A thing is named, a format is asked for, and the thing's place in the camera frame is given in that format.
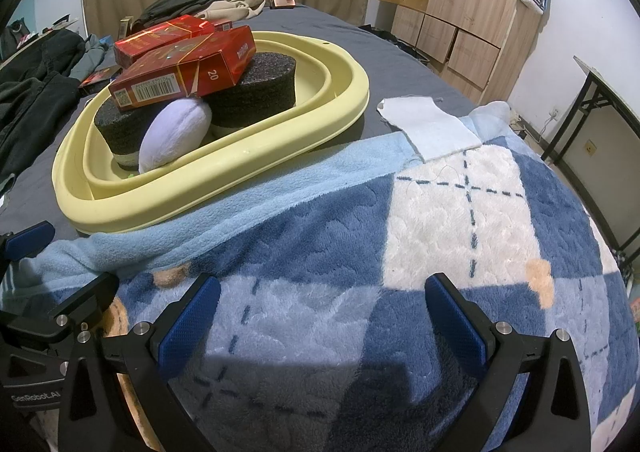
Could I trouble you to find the red cardboard box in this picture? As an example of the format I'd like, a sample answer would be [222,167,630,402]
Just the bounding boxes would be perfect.
[108,26,257,111]
[113,16,235,67]

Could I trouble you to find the yellow plastic basin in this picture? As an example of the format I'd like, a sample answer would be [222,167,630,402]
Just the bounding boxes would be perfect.
[51,30,371,235]

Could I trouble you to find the black frame desk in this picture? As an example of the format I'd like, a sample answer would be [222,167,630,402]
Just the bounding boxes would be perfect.
[542,56,640,253]

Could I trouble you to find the beige garment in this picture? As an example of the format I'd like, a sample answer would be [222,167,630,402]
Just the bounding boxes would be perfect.
[192,0,266,22]

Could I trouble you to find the black foam disc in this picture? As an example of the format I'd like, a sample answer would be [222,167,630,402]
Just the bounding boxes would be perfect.
[207,50,298,130]
[94,94,166,170]

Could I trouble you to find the white plush ball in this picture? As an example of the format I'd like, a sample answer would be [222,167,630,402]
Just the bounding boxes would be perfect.
[138,98,212,174]

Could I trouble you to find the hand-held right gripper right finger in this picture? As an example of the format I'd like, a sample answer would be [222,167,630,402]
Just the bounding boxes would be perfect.
[424,273,598,452]

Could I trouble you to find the black garment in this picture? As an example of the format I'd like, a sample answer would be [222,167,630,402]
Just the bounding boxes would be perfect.
[0,29,101,193]

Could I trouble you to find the blue white plaid blanket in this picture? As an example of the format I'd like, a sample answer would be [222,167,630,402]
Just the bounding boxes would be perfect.
[0,102,631,452]

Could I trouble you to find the small red black packet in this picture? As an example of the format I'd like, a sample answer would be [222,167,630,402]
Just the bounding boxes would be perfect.
[77,64,121,95]

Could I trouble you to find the white cloth piece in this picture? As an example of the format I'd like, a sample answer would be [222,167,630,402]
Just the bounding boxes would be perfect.
[376,96,482,163]

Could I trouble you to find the grey green garment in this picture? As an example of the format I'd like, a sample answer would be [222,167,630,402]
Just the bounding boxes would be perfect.
[70,34,118,82]

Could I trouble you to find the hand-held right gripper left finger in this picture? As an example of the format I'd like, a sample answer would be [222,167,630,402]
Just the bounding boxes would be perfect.
[57,273,222,452]

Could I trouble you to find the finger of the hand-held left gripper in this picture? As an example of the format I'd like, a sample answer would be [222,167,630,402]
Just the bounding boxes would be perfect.
[0,272,120,348]
[0,221,56,263]

